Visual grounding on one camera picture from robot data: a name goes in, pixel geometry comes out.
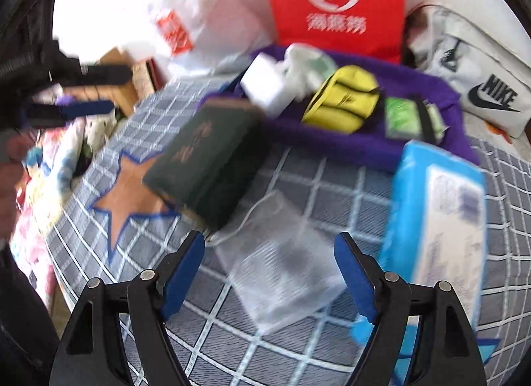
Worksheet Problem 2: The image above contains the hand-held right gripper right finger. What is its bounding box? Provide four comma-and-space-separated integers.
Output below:
334, 232, 487, 386

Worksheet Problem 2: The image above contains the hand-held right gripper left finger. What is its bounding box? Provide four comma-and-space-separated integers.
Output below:
52, 230, 206, 386

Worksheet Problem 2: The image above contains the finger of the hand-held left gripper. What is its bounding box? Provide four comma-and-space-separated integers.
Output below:
60, 64, 132, 87
25, 99, 115, 127

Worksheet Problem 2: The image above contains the clear plastic bag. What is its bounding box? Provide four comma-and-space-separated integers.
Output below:
213, 191, 347, 335

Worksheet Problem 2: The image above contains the blue tissue pack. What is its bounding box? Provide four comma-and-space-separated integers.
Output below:
377, 140, 489, 331

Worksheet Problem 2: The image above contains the dark green book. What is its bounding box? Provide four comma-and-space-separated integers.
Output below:
142, 97, 267, 234

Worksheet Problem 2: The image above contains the purple fabric bin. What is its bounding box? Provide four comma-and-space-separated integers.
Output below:
203, 45, 482, 173

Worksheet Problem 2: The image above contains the white foam block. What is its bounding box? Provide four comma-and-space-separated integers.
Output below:
240, 54, 298, 118

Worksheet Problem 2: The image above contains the green tissue pack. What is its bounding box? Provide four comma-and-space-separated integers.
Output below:
384, 96, 447, 143

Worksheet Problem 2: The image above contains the black strap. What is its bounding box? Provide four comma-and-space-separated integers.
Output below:
415, 99, 441, 146

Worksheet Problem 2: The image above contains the yellow zip pouch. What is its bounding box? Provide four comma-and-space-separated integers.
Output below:
301, 65, 381, 135

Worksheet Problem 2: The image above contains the person's left hand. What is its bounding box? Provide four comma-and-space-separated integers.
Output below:
0, 135, 32, 242

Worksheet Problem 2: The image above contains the brown cardboard box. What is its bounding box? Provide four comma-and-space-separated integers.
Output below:
97, 48, 140, 116

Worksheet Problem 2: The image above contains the small patterned box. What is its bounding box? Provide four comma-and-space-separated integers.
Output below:
132, 58, 161, 94

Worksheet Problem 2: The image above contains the floral cloth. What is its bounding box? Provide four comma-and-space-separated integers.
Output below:
10, 118, 122, 313

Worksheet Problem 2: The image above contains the grey checkered bed sheet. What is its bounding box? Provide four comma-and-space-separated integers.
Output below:
43, 87, 531, 386

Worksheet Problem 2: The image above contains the white plastic shopping bag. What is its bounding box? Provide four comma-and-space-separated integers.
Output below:
147, 0, 278, 74

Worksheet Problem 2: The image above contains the person's dark clothing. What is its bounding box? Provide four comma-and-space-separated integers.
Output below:
0, 245, 61, 386

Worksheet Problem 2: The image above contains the grey sports bag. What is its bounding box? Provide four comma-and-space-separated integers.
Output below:
404, 4, 531, 138

